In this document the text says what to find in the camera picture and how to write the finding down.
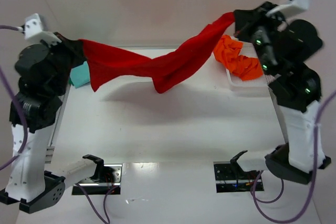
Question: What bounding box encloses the red t shirt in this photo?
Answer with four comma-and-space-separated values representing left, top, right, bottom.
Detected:
81, 12, 235, 93

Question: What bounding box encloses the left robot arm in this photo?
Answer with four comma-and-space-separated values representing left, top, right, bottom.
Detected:
1, 33, 104, 214

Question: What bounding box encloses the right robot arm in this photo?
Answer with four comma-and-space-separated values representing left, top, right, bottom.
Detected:
234, 2, 331, 185

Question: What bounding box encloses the folded turquoise t shirt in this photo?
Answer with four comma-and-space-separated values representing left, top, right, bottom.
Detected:
70, 61, 90, 88

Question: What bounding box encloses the orange t shirt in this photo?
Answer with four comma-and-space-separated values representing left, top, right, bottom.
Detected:
213, 35, 263, 81

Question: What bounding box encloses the white perforated plastic basket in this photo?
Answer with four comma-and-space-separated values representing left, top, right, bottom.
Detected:
225, 44, 274, 98

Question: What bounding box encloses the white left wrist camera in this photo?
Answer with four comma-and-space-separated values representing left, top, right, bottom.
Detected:
24, 13, 61, 46

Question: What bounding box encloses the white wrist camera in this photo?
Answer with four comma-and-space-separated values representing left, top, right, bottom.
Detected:
266, 0, 311, 18
24, 13, 61, 46

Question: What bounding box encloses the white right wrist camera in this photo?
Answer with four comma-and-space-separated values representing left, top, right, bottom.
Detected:
266, 0, 311, 18

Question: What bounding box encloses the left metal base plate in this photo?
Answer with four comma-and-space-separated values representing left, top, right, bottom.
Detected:
71, 163, 123, 196

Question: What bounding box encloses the metal base plate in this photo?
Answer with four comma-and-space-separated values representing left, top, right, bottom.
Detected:
214, 162, 260, 193
71, 163, 123, 196

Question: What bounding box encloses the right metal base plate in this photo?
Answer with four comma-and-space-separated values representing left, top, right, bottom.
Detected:
214, 162, 260, 193

